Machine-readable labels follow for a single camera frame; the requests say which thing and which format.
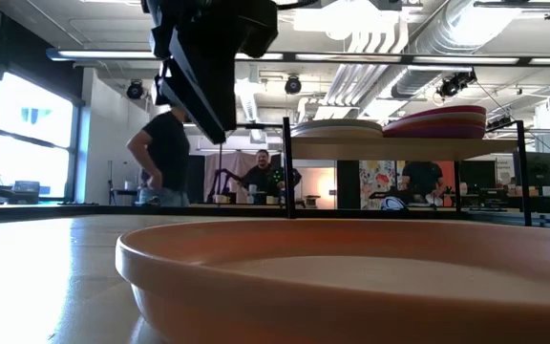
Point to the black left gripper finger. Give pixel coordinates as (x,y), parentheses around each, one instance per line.
(213,81)
(175,86)

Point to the colourful floral poster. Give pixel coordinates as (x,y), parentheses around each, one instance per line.
(375,179)

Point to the black bar with light strips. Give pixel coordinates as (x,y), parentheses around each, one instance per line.
(406,59)

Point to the black background robot arm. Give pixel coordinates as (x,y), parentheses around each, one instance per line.
(224,174)

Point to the grey-pink curtain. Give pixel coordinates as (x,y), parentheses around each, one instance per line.
(234,162)

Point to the orange plate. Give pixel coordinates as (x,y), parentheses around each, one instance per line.
(351,286)

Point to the wooden shelf with black legs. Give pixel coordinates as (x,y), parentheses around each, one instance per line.
(399,149)

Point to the dark box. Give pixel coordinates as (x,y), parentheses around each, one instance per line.
(24,191)

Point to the black ceiling track light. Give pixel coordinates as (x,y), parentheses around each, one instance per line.
(514,4)

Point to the large bright window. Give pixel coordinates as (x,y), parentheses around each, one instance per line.
(31,124)

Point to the magenta plate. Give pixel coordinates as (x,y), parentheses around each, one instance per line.
(451,109)

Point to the person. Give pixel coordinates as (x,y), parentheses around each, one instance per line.
(423,177)
(260,179)
(165,148)

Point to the black ceiling spotlight cluster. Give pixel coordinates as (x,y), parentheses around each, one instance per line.
(454,86)

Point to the pale peach plate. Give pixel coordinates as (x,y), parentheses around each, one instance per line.
(337,134)

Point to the black monitor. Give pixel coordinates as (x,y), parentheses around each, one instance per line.
(478,174)
(544,169)

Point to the silver ventilation duct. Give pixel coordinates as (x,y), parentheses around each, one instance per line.
(447,33)

